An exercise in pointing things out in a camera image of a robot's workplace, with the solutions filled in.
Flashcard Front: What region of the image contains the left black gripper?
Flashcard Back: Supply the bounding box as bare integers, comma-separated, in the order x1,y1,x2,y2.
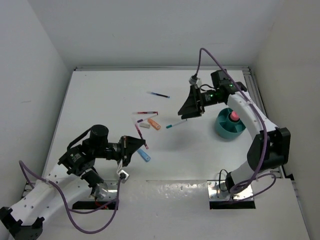
94,134,146,167

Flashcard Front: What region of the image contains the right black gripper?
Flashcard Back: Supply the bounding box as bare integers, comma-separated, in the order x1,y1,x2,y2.
178,85,223,120

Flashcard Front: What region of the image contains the pink highlighter marker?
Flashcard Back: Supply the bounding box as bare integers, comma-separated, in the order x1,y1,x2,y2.
229,111,240,122

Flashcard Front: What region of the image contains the dark red ink refill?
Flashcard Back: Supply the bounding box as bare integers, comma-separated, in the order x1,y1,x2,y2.
131,116,149,150

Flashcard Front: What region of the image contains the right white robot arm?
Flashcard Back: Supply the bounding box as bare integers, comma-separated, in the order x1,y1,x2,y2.
177,70,291,194

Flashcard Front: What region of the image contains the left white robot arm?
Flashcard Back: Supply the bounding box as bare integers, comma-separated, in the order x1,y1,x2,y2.
0,124,146,240

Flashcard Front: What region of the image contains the blue highlighter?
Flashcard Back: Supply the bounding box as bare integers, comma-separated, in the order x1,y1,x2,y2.
137,149,151,163

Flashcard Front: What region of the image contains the grey eraser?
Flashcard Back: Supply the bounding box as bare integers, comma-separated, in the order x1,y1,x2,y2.
139,122,151,129

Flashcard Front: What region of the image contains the green capped white marker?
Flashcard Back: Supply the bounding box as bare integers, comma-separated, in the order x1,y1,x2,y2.
165,119,187,129

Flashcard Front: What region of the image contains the purple capped white marker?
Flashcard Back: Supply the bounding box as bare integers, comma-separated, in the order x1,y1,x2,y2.
136,113,158,123

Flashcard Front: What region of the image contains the orange highlighter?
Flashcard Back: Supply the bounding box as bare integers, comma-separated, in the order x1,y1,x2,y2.
147,118,161,131

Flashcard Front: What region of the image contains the blue ink refill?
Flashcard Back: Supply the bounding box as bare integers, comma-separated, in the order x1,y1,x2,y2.
146,91,170,99

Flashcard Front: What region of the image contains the teal round divided organizer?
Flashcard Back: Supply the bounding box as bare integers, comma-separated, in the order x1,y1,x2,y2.
214,107,246,140

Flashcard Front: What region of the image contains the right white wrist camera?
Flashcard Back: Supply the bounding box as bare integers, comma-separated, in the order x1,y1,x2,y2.
189,75,202,88

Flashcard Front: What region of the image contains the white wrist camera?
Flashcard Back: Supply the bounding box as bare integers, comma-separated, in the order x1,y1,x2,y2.
116,160,130,183
189,75,202,88

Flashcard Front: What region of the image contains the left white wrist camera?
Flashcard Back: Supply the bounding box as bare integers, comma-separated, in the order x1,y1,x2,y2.
116,160,130,183

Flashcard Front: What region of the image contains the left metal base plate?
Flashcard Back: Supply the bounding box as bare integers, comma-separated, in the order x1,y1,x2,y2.
93,180,118,201

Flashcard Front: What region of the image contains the metal base plate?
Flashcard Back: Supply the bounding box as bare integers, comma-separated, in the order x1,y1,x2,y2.
93,180,118,201
207,180,254,202

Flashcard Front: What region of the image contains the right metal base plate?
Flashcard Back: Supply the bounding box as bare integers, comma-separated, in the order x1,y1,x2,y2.
207,180,254,202

